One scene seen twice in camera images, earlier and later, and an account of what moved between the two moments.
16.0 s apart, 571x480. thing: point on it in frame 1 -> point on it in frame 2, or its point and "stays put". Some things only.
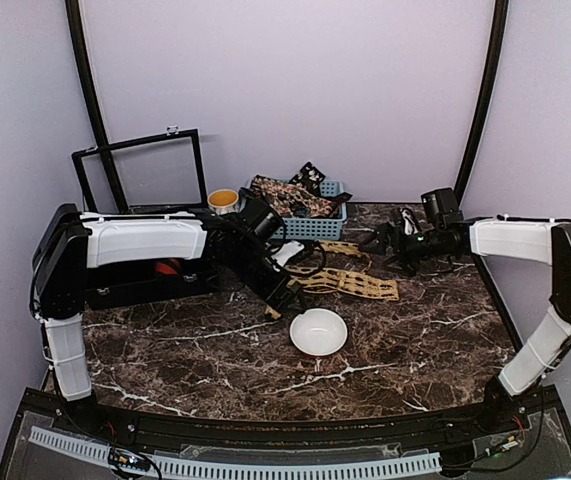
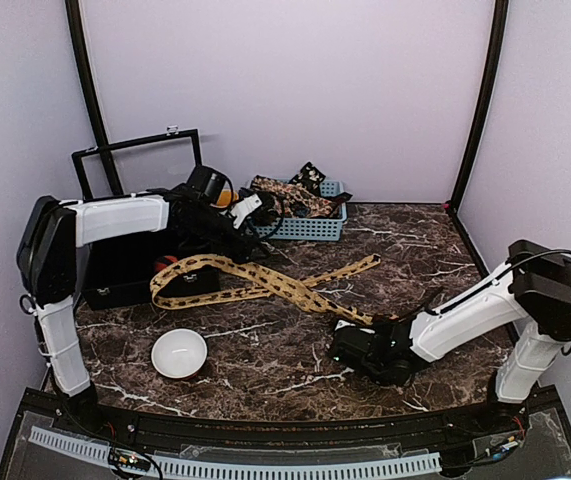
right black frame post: [487, 102] stays put
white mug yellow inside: [223, 201] stays put
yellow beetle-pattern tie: [339, 281] -> [281, 287]
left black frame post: [81, 44] stays put
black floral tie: [310, 177] stays put
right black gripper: [385, 232] -> [386, 326]
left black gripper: [277, 289] -> [240, 253]
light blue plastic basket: [317, 228] stays put
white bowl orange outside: [318, 332] -> [179, 353]
